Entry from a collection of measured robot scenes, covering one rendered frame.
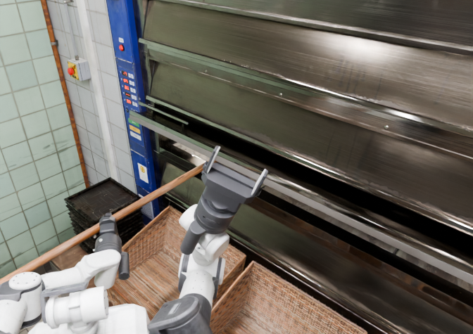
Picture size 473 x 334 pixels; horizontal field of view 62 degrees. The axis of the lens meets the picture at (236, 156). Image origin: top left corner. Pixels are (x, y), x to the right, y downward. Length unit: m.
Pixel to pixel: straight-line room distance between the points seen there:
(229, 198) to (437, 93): 0.60
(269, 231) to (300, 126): 0.54
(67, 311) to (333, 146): 0.88
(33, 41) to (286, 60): 1.65
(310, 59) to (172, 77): 0.72
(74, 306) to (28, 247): 2.17
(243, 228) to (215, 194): 0.96
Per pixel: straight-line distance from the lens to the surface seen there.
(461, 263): 1.15
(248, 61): 1.38
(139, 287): 2.12
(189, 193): 1.97
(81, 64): 2.31
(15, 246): 3.00
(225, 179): 0.83
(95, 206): 2.16
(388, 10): 1.14
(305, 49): 1.27
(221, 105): 1.56
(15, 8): 2.52
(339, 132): 1.30
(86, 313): 0.89
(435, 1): 1.10
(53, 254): 1.49
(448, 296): 1.43
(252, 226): 1.75
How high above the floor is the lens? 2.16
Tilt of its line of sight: 31 degrees down
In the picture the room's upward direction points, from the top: straight up
